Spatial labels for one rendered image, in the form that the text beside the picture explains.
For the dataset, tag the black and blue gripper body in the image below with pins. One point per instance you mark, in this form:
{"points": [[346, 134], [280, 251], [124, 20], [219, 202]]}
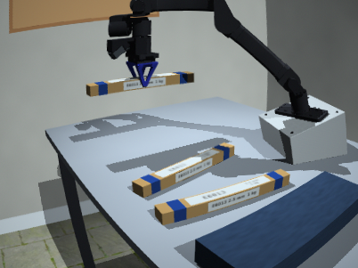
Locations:
{"points": [[140, 58]]}

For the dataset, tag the tan rectangular box with blue bands and white label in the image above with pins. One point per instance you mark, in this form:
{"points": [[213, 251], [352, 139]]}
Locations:
{"points": [[207, 202]]}

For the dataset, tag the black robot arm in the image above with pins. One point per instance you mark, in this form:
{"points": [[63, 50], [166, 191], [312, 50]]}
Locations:
{"points": [[121, 26]]}

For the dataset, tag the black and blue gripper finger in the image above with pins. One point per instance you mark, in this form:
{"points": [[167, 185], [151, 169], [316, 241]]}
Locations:
{"points": [[139, 67], [130, 66]]}

